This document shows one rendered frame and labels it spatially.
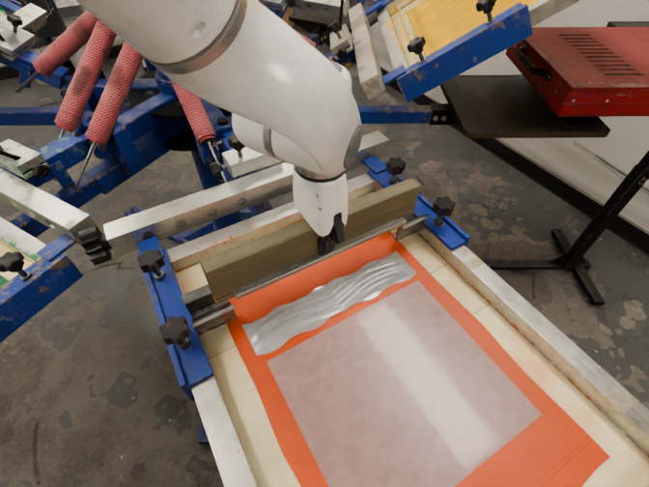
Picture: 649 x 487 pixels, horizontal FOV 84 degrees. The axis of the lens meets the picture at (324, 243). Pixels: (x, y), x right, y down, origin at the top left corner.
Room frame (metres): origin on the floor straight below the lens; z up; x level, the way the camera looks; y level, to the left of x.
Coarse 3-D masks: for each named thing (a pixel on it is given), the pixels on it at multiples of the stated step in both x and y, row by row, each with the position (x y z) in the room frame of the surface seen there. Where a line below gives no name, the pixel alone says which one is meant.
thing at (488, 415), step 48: (384, 240) 0.54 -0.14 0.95; (432, 288) 0.41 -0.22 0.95; (384, 336) 0.30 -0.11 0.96; (432, 336) 0.30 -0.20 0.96; (480, 336) 0.31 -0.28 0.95; (432, 384) 0.22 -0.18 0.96; (480, 384) 0.22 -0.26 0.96; (528, 384) 0.22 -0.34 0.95; (432, 432) 0.15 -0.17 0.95; (480, 432) 0.15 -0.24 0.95; (528, 432) 0.15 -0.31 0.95; (576, 432) 0.15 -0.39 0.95; (480, 480) 0.08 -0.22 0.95; (528, 480) 0.08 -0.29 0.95; (576, 480) 0.08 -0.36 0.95
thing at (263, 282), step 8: (384, 224) 0.48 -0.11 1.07; (392, 224) 0.48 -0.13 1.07; (400, 224) 0.48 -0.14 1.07; (368, 232) 0.46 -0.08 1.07; (376, 232) 0.46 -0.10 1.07; (384, 232) 0.46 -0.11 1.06; (352, 240) 0.44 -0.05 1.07; (360, 240) 0.44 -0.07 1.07; (368, 240) 0.44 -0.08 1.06; (336, 248) 0.41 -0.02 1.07; (344, 248) 0.42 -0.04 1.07; (312, 256) 0.40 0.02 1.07; (320, 256) 0.40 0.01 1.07; (328, 256) 0.40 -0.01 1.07; (296, 264) 0.38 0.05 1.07; (304, 264) 0.38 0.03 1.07; (312, 264) 0.38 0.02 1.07; (280, 272) 0.36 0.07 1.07; (288, 272) 0.36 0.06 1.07; (256, 280) 0.34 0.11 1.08; (264, 280) 0.34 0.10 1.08; (272, 280) 0.35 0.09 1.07; (240, 288) 0.33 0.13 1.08; (248, 288) 0.33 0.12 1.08; (256, 288) 0.33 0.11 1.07; (240, 296) 0.32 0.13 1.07
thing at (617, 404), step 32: (352, 192) 0.67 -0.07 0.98; (256, 224) 0.56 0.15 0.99; (288, 224) 0.58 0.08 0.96; (192, 256) 0.47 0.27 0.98; (448, 256) 0.48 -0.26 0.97; (480, 288) 0.40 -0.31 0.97; (512, 288) 0.39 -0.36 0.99; (512, 320) 0.33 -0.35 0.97; (544, 320) 0.32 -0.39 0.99; (544, 352) 0.27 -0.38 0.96; (576, 352) 0.26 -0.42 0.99; (576, 384) 0.22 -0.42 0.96; (608, 384) 0.21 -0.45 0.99; (224, 416) 0.16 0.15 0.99; (608, 416) 0.17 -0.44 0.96; (640, 416) 0.16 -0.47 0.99; (224, 448) 0.12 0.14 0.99; (640, 448) 0.12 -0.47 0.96; (224, 480) 0.08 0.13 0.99; (256, 480) 0.08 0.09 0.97
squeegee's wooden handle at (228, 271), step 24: (384, 192) 0.49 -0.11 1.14; (408, 192) 0.50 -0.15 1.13; (360, 216) 0.45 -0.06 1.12; (384, 216) 0.48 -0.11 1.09; (408, 216) 0.51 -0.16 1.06; (264, 240) 0.38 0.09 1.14; (288, 240) 0.38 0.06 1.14; (312, 240) 0.40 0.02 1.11; (216, 264) 0.33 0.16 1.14; (240, 264) 0.34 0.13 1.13; (264, 264) 0.35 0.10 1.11; (288, 264) 0.37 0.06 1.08; (216, 288) 0.31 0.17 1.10
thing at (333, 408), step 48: (288, 288) 0.41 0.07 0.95; (240, 336) 0.31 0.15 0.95; (336, 336) 0.30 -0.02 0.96; (288, 384) 0.22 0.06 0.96; (336, 384) 0.22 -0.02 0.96; (384, 384) 0.22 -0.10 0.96; (288, 432) 0.15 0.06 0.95; (336, 432) 0.15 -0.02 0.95; (384, 432) 0.15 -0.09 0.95; (336, 480) 0.08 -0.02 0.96; (384, 480) 0.08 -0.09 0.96; (432, 480) 0.08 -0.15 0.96
